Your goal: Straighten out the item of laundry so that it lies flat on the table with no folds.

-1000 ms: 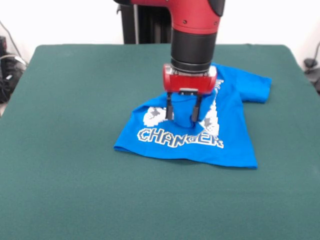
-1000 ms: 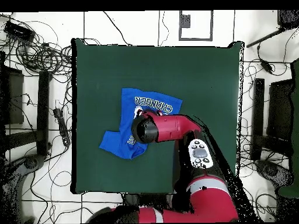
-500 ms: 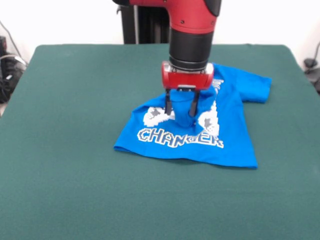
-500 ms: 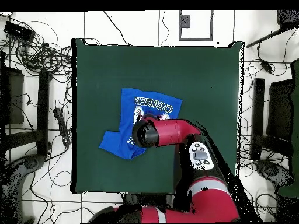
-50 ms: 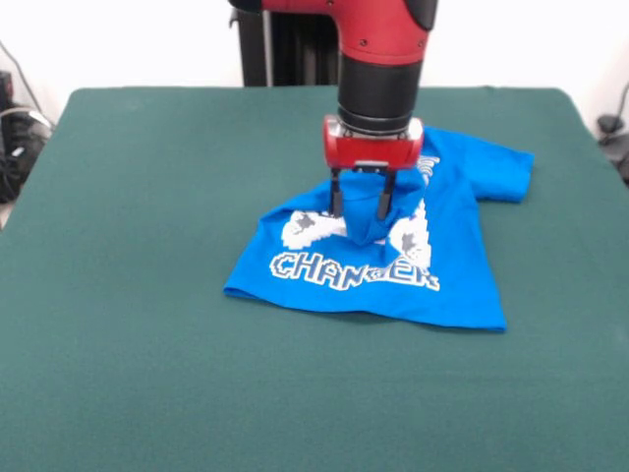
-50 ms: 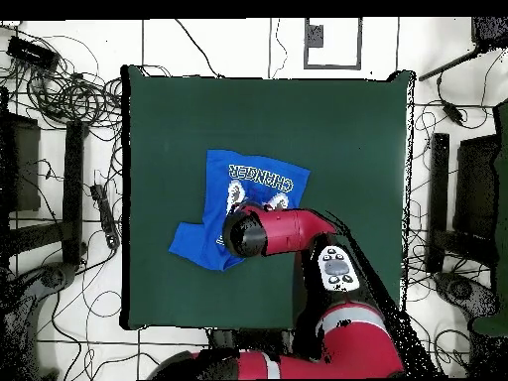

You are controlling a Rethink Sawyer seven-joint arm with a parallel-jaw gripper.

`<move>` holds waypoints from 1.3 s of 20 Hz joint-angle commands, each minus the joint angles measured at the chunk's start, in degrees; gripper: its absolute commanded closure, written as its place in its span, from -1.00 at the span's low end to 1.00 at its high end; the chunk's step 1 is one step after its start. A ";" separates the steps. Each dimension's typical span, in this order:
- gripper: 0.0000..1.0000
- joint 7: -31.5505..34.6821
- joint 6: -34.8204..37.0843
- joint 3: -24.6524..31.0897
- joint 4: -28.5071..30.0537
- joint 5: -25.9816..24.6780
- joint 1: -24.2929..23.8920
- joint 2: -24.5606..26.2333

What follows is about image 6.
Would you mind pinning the blue printed t-shirt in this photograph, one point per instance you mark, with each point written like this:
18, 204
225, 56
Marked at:
216, 178

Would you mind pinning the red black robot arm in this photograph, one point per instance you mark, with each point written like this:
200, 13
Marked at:
349, 337

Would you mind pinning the dark flat panel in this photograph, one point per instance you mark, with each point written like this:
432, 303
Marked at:
476, 186
24, 166

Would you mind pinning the dark green table cloth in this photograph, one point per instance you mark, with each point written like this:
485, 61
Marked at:
178, 119

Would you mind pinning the black power strip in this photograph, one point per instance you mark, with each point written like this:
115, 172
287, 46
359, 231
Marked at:
105, 216

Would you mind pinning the black upright bar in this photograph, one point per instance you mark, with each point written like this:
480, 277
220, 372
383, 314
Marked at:
73, 190
439, 198

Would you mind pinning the small dark box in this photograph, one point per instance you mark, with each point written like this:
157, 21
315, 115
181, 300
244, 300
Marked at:
315, 35

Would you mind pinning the black stand leg with caster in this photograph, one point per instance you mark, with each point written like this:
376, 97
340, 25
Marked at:
460, 289
51, 278

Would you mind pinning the black rod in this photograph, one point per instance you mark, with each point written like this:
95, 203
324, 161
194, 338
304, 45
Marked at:
448, 65

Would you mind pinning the black speckled block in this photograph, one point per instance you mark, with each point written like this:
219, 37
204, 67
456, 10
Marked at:
490, 31

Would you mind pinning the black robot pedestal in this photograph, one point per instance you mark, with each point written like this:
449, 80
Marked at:
254, 339

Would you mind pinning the grey square frame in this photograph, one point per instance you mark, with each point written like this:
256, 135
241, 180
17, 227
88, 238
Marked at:
359, 43

